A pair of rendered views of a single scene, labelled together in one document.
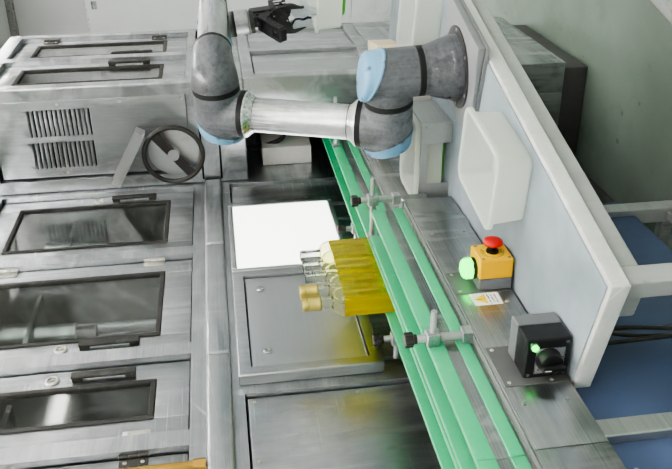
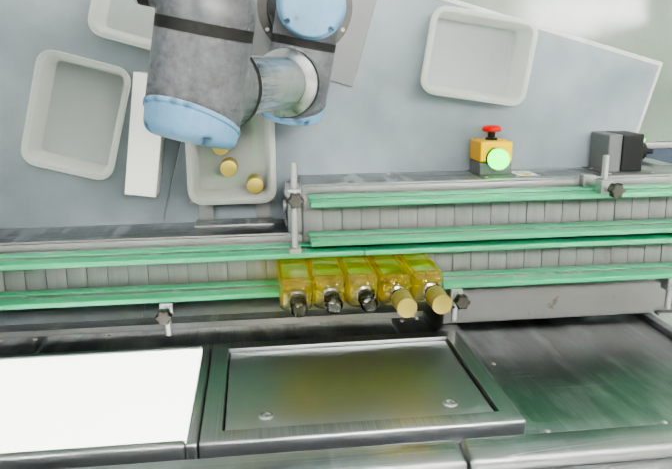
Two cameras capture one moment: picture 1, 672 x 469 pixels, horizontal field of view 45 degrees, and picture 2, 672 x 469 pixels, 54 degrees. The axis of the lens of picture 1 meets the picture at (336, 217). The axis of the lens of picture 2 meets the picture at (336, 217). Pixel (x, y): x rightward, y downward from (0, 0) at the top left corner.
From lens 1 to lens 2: 2.15 m
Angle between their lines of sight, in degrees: 83
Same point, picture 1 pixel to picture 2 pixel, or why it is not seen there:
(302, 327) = (384, 379)
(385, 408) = (515, 350)
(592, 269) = (637, 64)
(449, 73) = not seen: hidden behind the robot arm
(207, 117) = (239, 83)
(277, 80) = not seen: outside the picture
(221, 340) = (427, 447)
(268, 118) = (266, 79)
